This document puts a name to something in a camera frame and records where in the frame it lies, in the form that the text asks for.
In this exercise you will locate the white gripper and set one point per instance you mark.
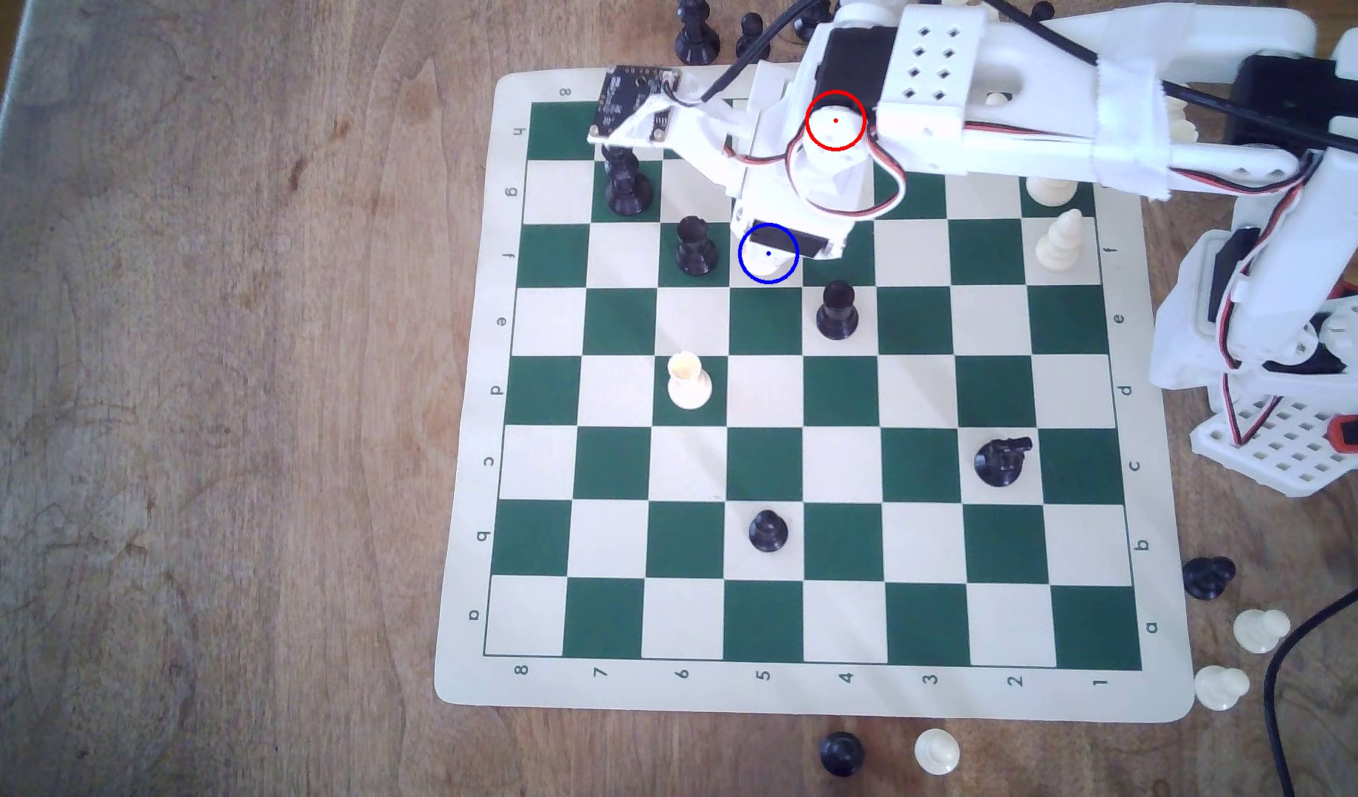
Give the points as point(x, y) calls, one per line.
point(782, 241)

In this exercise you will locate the white rook chess piece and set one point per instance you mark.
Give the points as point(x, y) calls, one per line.
point(765, 263)

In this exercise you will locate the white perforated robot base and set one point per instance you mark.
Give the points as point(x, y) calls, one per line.
point(1288, 448)

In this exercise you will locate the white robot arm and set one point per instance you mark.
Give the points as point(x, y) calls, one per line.
point(1033, 66)

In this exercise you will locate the black pawn chess piece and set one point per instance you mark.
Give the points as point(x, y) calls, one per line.
point(1040, 11)
point(750, 33)
point(837, 312)
point(768, 533)
point(842, 754)

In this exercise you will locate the black rook chess piece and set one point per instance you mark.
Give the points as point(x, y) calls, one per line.
point(807, 16)

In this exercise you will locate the white bishop chess piece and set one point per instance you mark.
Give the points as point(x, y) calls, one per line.
point(1060, 246)

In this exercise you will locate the green and cream chess mat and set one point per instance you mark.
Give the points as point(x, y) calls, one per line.
point(912, 531)

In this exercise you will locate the white pawn chess piece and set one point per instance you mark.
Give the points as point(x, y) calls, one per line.
point(1221, 686)
point(1260, 630)
point(937, 752)

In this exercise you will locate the white pawn centre left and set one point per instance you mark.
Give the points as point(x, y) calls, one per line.
point(689, 382)

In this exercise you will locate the camera circuit board with mount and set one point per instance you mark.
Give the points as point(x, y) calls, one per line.
point(640, 94)

